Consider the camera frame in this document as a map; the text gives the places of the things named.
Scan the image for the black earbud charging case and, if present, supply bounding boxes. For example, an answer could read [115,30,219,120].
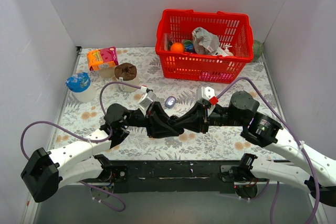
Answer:
[167,115,184,135]

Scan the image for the lavender earbud charging case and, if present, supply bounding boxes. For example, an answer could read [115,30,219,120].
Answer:
[165,96,176,109]

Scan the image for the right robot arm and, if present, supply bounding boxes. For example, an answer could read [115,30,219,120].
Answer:
[175,91,335,207]

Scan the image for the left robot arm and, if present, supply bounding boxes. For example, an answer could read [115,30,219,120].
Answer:
[20,102,184,202]

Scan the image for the floral patterned table mat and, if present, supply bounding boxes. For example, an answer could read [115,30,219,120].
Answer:
[51,46,293,162]

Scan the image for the brown topped paper roll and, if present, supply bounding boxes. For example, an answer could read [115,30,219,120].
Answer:
[114,62,140,87]

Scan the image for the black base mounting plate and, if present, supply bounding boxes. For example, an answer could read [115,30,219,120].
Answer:
[99,159,268,195]

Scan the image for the beige cup under package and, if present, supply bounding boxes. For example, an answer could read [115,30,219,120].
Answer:
[97,67,115,79]

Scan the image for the white pump bottle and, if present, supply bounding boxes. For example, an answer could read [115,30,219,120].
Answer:
[211,45,234,57]

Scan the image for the blue green item in basket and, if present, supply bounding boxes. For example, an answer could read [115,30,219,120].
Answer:
[183,39,195,53]

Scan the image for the orange fruit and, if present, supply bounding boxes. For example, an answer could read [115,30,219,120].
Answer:
[170,42,184,53]

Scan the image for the crumpled grey paper bag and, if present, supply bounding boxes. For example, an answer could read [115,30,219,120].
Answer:
[192,27,220,55]

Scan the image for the clear plastic packet in basket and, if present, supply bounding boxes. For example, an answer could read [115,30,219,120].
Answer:
[163,33,174,51]

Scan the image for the blue lidded white cup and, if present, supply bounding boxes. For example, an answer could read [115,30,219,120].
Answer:
[65,72,96,103]

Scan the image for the orange pink snack package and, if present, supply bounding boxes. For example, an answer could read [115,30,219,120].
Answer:
[87,47,119,71]

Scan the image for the green ball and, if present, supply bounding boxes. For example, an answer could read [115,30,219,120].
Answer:
[252,40,264,62]

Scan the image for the red plastic shopping basket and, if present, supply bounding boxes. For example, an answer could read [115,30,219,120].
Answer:
[155,9,254,83]

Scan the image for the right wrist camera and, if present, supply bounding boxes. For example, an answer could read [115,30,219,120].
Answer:
[196,87,218,109]

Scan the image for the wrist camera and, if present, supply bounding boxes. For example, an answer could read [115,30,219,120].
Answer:
[196,87,218,109]
[138,86,156,115]

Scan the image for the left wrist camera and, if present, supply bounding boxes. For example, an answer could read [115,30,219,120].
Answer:
[138,86,156,115]

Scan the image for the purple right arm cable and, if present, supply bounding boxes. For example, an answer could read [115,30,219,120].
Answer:
[216,76,320,224]

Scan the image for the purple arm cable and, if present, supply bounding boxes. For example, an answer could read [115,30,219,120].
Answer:
[216,76,320,224]
[20,81,148,212]

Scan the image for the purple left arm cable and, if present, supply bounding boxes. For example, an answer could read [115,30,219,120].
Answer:
[20,81,148,212]

